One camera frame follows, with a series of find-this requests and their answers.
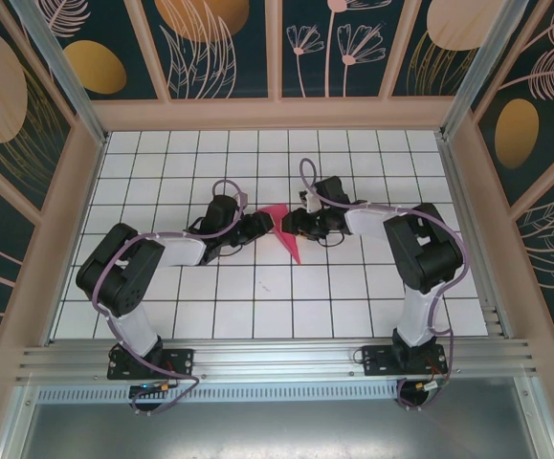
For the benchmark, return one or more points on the pink square paper sheet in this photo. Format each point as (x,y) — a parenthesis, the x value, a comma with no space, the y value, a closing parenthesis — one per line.
(291,244)

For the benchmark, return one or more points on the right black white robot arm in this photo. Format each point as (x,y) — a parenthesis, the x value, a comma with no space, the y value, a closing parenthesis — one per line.
(425,253)

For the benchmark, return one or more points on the grey sheet metal tray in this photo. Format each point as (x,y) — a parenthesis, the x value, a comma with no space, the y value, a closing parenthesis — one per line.
(276,430)

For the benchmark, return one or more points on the small black controller board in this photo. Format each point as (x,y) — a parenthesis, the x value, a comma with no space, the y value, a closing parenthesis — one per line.
(145,388)

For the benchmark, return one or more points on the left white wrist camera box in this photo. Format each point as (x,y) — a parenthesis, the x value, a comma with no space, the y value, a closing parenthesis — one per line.
(242,197)

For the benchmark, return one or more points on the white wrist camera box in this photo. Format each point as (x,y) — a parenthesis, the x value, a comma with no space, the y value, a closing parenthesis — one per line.
(242,197)
(311,203)

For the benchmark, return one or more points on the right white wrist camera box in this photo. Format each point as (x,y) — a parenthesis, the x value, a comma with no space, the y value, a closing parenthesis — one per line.
(311,203)

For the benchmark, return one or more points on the aluminium side rail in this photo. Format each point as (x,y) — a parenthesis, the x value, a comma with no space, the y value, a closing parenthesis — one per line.
(456,191)

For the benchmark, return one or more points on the long aluminium mounting rail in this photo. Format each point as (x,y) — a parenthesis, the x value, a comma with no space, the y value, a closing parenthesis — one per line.
(276,358)

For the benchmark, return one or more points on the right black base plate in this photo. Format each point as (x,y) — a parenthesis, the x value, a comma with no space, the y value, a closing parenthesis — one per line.
(377,361)

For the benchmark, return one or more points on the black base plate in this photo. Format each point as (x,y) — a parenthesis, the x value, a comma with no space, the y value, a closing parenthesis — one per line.
(377,361)
(183,358)

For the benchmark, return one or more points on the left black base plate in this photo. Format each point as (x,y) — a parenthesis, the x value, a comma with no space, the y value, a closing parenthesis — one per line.
(183,358)

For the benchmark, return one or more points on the right aluminium frame post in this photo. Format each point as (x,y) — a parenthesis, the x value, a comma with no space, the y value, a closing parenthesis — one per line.
(482,72)

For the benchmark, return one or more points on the aluminium frame post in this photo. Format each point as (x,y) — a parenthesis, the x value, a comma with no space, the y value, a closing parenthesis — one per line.
(482,72)
(66,81)

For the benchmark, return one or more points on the left aluminium frame post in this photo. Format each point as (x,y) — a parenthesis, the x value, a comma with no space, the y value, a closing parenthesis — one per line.
(66,81)

